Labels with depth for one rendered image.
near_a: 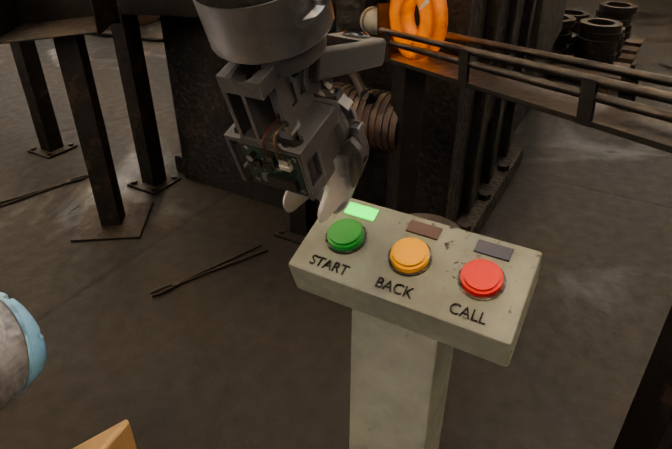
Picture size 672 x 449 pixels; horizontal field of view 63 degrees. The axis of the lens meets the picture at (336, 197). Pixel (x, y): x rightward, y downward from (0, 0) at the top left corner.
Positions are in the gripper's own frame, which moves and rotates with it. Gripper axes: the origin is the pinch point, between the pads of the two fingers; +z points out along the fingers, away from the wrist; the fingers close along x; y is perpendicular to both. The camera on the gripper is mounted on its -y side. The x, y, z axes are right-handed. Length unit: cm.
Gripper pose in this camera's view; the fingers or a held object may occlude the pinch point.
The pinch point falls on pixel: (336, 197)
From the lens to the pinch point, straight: 55.0
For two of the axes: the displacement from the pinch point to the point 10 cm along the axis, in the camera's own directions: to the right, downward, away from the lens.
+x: 8.7, 2.5, -4.2
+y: -4.6, 7.1, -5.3
